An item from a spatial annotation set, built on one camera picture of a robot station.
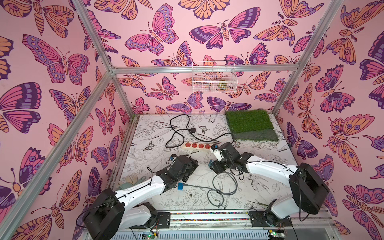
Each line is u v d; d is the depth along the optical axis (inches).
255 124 44.0
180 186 33.5
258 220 28.7
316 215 23.3
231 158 26.2
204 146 39.1
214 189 32.8
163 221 29.0
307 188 17.0
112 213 16.0
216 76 38.0
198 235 27.6
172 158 30.6
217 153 31.2
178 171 24.9
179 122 45.9
